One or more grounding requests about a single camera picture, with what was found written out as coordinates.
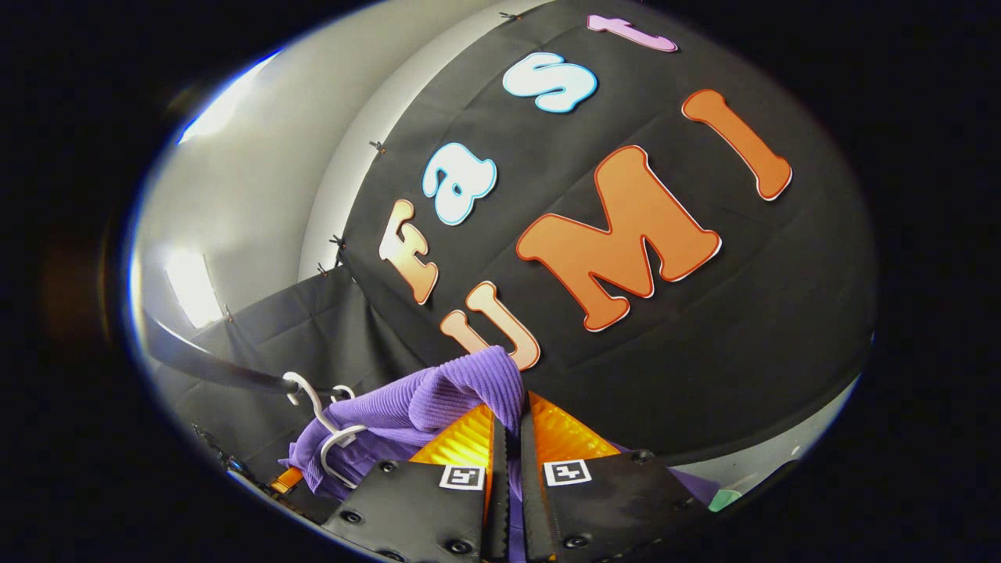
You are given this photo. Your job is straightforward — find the black clothes rack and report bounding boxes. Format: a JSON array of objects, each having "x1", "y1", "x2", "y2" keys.
[{"x1": 143, "y1": 313, "x2": 302, "y2": 396}]

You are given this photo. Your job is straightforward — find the black backdrop cloth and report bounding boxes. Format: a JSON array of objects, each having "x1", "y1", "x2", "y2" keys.
[{"x1": 152, "y1": 0, "x2": 877, "y2": 470}]

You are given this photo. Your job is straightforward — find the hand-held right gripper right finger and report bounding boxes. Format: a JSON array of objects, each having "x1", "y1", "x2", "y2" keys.
[{"x1": 520, "y1": 391, "x2": 705, "y2": 563}]

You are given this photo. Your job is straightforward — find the purple jacket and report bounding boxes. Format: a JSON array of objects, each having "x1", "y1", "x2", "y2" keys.
[{"x1": 288, "y1": 346, "x2": 720, "y2": 563}]

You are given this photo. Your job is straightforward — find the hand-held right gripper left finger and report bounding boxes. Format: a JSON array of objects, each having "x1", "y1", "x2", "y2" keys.
[{"x1": 322, "y1": 403, "x2": 511, "y2": 563}]

